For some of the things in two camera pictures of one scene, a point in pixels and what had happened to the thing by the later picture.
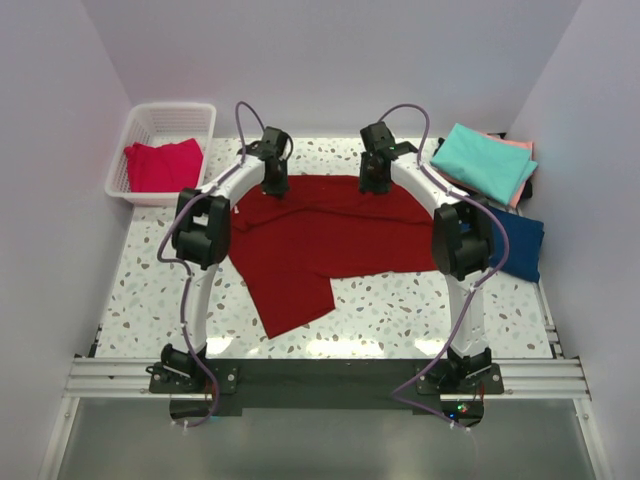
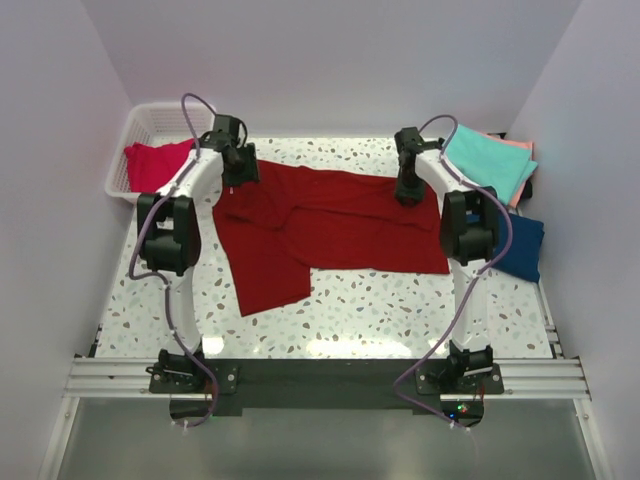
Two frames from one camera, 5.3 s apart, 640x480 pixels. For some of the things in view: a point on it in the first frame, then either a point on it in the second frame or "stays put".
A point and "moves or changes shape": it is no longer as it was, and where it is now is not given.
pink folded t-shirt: x=522 y=144 stays put
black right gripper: x=365 y=185 -> x=402 y=192
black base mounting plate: x=221 y=388 stays put
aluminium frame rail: x=521 y=378 stays put
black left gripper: x=280 y=189 -> x=250 y=173
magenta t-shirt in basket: x=167 y=168 stays put
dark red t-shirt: x=285 y=248 moves or changes shape
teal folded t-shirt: x=491 y=166 stays put
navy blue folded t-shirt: x=524 y=245 stays put
